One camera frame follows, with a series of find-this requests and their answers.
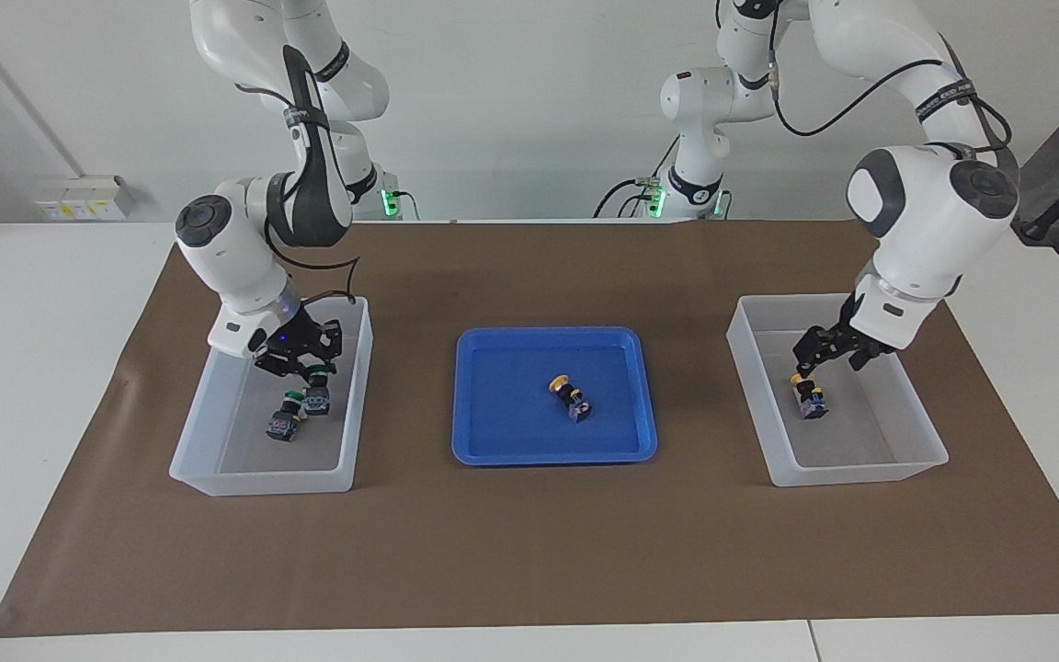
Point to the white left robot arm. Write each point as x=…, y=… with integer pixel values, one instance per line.
x=934, y=211

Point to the blue plastic tray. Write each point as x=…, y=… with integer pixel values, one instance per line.
x=511, y=432

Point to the green push button switch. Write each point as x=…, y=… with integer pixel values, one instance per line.
x=316, y=401
x=283, y=425

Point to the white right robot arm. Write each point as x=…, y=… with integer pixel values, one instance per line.
x=226, y=257

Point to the white wall socket box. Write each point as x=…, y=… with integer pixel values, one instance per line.
x=84, y=198

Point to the translucent white plastic box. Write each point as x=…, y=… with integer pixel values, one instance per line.
x=897, y=432
x=217, y=441

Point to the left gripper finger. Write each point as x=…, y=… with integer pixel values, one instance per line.
x=803, y=366
x=860, y=361

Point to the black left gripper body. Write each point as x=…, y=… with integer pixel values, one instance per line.
x=837, y=340

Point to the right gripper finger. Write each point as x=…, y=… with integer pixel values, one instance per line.
x=333, y=364
x=274, y=369

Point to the brown paper table mat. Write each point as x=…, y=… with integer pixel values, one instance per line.
x=529, y=552

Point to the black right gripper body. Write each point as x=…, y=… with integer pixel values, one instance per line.
x=295, y=342

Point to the yellow push button switch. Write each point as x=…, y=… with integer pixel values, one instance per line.
x=574, y=400
x=812, y=402

